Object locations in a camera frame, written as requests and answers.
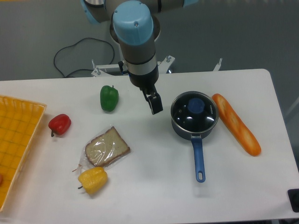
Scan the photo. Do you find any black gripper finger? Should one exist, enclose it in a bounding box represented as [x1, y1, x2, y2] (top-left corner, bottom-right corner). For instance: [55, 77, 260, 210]
[142, 87, 163, 115]

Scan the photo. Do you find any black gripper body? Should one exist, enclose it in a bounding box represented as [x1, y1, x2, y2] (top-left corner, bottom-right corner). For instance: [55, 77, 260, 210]
[118, 61, 159, 93]

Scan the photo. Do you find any glass lid blue knob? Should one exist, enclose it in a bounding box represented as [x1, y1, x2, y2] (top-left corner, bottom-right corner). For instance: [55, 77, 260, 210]
[171, 91, 219, 134]

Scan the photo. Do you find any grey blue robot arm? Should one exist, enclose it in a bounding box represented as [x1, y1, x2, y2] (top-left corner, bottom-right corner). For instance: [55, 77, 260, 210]
[81, 0, 196, 114]

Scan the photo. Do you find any green bell pepper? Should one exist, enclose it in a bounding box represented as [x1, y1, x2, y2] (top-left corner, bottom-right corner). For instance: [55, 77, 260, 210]
[100, 85, 119, 112]

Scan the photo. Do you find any bread slice in plastic bag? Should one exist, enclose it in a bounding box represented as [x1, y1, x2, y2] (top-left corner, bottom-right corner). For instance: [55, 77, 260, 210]
[74, 126, 131, 173]

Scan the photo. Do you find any orange baguette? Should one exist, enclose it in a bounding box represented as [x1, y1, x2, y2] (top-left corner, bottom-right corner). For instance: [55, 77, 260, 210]
[212, 93, 262, 156]

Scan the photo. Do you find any red bell pepper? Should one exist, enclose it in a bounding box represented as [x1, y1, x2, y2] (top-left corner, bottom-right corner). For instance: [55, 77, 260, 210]
[48, 114, 71, 137]

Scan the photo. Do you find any yellow bell pepper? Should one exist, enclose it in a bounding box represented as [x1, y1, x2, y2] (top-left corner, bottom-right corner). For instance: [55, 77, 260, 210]
[78, 167, 108, 195]

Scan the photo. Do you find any yellow plastic basket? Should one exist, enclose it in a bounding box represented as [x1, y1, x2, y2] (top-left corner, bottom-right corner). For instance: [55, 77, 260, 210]
[0, 95, 47, 211]

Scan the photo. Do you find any black object at table corner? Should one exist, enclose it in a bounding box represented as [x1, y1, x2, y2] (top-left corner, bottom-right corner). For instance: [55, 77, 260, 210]
[287, 189, 299, 213]

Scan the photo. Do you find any blue saucepan with handle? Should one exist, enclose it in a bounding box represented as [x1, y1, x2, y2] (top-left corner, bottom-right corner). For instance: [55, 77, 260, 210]
[170, 91, 220, 183]

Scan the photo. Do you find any black cable on floor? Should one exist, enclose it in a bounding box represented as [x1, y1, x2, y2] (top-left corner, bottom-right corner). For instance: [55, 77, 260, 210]
[53, 37, 115, 78]

